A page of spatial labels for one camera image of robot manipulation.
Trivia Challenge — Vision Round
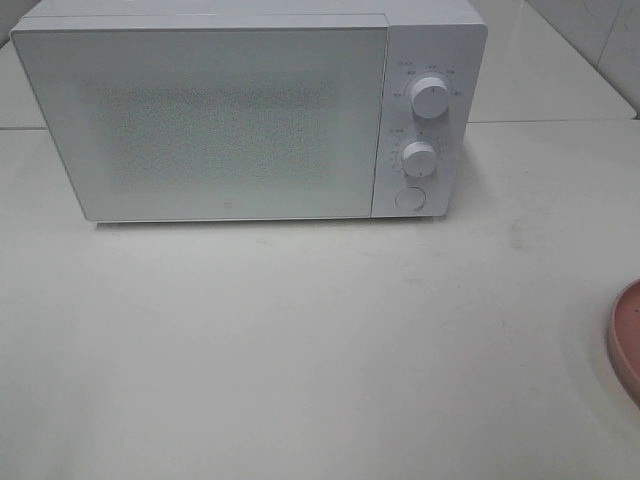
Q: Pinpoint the round white door button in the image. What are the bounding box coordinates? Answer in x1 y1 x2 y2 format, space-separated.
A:
395 187 427 212

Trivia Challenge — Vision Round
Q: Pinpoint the pink round plate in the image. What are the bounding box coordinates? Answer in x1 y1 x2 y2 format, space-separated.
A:
608 281 639 398

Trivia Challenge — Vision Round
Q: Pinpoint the lower white control knob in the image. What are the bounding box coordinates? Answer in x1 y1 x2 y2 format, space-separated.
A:
401 141 438 178

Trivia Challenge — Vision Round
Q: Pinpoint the white control knob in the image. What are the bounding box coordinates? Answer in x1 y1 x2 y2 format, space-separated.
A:
409 73 450 120
401 141 438 178

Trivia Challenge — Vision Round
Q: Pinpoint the upper white control knob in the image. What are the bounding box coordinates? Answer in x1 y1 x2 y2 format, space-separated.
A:
409 73 450 120

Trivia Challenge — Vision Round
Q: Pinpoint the white microwave oven body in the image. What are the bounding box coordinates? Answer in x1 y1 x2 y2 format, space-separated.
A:
10 1 488 222

